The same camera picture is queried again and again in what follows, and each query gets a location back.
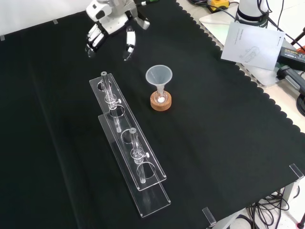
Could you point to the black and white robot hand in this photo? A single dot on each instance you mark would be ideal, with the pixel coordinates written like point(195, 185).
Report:
point(112, 21)

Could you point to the clear plastic funnel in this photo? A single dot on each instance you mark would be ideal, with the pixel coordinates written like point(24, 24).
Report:
point(158, 77)

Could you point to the clear round-bottom flask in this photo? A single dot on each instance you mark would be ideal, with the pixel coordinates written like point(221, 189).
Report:
point(160, 99)

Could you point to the clear funnel stand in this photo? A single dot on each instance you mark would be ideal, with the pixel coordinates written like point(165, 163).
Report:
point(133, 133)

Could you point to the grey tape piece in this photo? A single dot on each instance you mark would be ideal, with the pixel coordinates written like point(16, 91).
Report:
point(55, 21)
point(2, 38)

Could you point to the yellow stop button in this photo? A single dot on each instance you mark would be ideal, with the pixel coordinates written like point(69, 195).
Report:
point(218, 4)

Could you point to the white printed paper sheet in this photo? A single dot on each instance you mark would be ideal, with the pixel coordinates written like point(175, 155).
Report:
point(252, 45)

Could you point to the black cloth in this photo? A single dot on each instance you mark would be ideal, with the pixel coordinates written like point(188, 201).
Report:
point(214, 124)

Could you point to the black power adapter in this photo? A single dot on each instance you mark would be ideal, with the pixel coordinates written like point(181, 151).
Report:
point(291, 56)

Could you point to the black tripod leg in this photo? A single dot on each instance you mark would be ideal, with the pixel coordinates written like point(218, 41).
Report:
point(297, 39)

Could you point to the clear cloth clip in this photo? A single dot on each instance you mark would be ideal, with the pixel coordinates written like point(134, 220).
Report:
point(297, 171)
point(209, 215)

